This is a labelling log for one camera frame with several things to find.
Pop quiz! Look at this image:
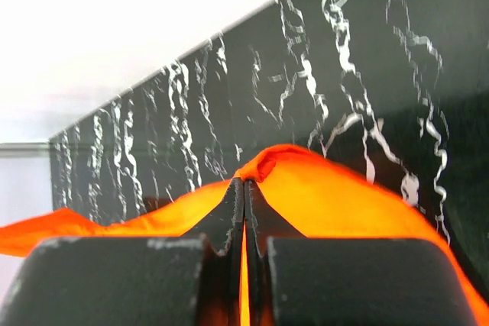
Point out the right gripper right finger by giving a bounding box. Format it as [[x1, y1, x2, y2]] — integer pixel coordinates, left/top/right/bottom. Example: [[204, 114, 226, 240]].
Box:
[[244, 180, 476, 325]]

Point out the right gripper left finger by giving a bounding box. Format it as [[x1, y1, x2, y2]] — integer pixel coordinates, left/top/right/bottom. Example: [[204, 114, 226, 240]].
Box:
[[1, 179, 245, 326]]

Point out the orange t-shirt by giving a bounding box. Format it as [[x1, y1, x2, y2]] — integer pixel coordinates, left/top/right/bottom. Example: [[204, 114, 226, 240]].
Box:
[[1, 144, 488, 325]]

